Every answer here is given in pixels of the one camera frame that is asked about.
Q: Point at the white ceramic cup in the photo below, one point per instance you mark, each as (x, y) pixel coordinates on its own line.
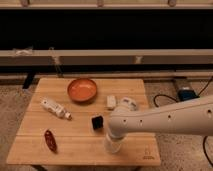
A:
(112, 145)

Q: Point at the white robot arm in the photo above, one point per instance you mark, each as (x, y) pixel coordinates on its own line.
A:
(194, 117)

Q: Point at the black eraser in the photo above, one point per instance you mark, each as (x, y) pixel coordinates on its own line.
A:
(97, 122)

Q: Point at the white rectangular block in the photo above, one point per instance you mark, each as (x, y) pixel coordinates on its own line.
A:
(111, 102)

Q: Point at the orange bowl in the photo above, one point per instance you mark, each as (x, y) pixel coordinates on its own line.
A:
(82, 90)

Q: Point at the wooden table board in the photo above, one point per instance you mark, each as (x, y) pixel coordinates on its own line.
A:
(44, 139)

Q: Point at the white plastic bottle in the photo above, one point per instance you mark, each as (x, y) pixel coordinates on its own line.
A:
(56, 109)

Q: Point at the blue power box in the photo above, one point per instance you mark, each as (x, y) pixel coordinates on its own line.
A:
(186, 94)

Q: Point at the grey metal rail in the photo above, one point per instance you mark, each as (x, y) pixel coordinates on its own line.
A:
(105, 57)

